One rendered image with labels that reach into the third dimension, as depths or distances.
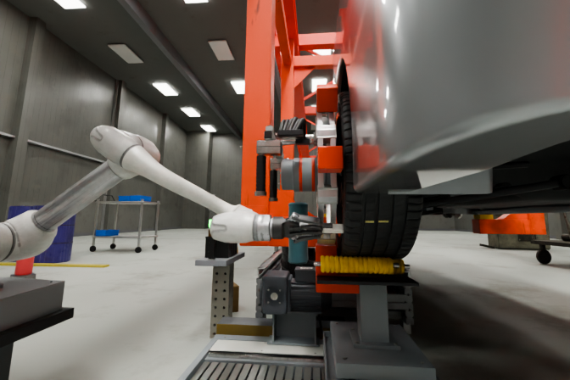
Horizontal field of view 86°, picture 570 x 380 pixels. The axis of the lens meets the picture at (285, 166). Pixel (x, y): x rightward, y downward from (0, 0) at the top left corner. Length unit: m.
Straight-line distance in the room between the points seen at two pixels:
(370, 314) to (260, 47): 1.54
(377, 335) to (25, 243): 1.40
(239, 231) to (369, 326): 0.59
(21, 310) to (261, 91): 1.44
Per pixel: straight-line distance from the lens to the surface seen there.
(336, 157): 0.91
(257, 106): 1.83
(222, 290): 1.94
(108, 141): 1.24
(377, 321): 1.28
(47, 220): 1.58
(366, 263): 1.13
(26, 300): 1.50
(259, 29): 2.07
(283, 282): 1.51
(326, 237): 1.12
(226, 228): 1.04
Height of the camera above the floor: 0.67
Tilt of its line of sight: 10 degrees up
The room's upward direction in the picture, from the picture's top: straight up
